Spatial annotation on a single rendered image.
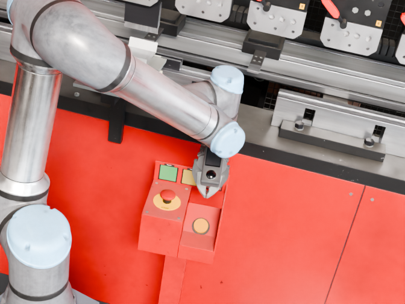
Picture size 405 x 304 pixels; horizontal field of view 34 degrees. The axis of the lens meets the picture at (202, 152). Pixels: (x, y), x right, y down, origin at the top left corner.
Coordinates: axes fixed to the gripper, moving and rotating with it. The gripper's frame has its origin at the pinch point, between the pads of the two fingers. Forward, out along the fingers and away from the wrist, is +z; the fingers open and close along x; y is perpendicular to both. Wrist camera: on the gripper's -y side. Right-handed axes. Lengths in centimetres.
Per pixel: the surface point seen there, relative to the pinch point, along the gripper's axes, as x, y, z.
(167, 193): 9.9, 1.0, 2.9
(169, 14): 23, 65, -14
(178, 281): 3.3, -2.8, 30.7
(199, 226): 0.2, 0.4, 11.4
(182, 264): 3.0, -2.2, 24.2
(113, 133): 30.0, 24.7, 5.5
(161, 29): 24, 59, -12
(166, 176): 11.7, 9.7, 4.7
